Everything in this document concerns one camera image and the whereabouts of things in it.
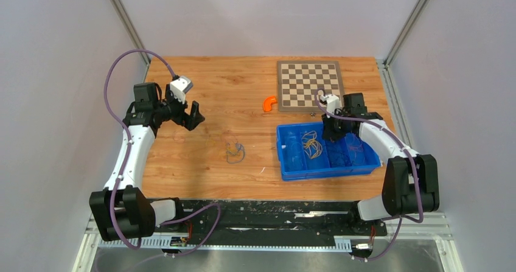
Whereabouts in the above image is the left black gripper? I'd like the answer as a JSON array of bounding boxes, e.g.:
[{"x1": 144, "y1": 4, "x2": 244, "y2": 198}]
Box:
[{"x1": 153, "y1": 85, "x2": 204, "y2": 131}]

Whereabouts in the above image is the red thin cable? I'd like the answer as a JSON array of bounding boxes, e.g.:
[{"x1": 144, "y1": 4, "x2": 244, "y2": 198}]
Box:
[{"x1": 347, "y1": 134, "x2": 368, "y2": 164}]

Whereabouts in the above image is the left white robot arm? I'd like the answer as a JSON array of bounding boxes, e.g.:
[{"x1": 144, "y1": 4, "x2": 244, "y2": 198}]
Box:
[{"x1": 89, "y1": 76, "x2": 205, "y2": 242}]

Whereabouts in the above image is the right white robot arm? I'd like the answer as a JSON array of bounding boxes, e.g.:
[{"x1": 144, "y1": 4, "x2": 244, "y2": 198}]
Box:
[{"x1": 315, "y1": 92, "x2": 440, "y2": 234}]

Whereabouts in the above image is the blue plastic divided bin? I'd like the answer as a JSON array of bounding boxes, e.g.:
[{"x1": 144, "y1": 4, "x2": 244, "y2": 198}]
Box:
[{"x1": 276, "y1": 122, "x2": 382, "y2": 181}]

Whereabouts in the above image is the wooden chessboard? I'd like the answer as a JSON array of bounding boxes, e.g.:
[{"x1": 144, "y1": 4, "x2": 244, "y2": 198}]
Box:
[{"x1": 277, "y1": 60, "x2": 344, "y2": 112}]

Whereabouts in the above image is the orange curved plastic piece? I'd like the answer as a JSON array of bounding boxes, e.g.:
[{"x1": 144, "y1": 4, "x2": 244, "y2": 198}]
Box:
[{"x1": 262, "y1": 96, "x2": 277, "y2": 113}]

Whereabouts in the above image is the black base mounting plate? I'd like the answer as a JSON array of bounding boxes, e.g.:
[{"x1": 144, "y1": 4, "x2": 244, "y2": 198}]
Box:
[{"x1": 156, "y1": 200, "x2": 387, "y2": 247}]

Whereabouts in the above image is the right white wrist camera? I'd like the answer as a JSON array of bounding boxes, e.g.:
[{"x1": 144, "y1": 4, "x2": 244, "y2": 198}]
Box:
[{"x1": 319, "y1": 94, "x2": 343, "y2": 115}]

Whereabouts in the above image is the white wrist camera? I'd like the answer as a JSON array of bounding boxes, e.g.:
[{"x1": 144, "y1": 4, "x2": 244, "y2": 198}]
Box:
[
  {"x1": 169, "y1": 75, "x2": 194, "y2": 104},
  {"x1": 319, "y1": 94, "x2": 343, "y2": 115}
]

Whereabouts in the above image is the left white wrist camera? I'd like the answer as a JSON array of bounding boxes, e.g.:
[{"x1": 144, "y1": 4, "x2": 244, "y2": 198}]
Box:
[{"x1": 169, "y1": 75, "x2": 194, "y2": 104}]

